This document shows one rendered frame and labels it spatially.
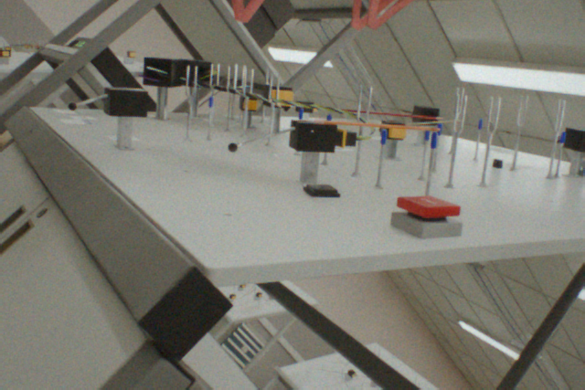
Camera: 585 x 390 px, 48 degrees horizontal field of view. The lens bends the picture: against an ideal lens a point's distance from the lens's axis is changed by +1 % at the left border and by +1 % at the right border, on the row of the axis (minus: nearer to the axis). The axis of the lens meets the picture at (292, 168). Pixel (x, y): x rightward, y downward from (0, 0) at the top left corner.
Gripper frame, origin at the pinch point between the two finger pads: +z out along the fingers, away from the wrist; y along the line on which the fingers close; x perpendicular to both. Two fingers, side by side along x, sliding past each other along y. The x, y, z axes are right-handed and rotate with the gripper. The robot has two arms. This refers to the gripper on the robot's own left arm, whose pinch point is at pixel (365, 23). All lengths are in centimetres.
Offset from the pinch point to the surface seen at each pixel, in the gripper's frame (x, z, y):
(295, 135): 1.2, 18.3, -0.6
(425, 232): -8.2, 21.1, -26.0
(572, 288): -49, 18, -5
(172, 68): 13, 17, 65
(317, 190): -2.8, 23.3, -7.3
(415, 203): -6.7, 18.9, -23.8
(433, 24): -163, -106, 340
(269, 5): -8, -14, 107
